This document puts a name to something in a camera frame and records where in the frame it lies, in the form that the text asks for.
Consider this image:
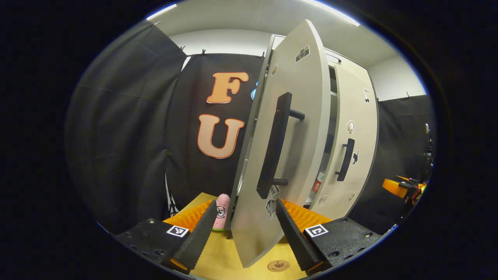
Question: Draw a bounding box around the wide ceiling light panel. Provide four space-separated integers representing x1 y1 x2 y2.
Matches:
307 0 360 27

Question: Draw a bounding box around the dark equipment stand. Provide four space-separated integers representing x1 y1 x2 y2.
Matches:
424 123 434 173

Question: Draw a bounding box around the clear plastic bottle red label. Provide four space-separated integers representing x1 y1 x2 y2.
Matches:
310 171 325 200

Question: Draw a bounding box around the pink star plush toy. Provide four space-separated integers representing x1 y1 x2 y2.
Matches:
212 194 231 231

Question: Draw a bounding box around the narrow ceiling light strip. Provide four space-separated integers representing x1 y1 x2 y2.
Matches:
146 4 177 21

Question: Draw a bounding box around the black backdrop cloth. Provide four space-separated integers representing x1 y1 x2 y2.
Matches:
65 21 436 236

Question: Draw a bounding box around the round wooden coaster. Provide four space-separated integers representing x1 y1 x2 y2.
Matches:
267 260 291 273

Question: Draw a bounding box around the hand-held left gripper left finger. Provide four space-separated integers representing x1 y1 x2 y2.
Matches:
116 199 218 275

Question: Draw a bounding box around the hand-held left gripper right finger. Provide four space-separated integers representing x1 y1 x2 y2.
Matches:
275 199 384 276

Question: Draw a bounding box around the black door handle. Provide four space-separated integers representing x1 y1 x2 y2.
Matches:
335 138 355 182
256 92 306 200

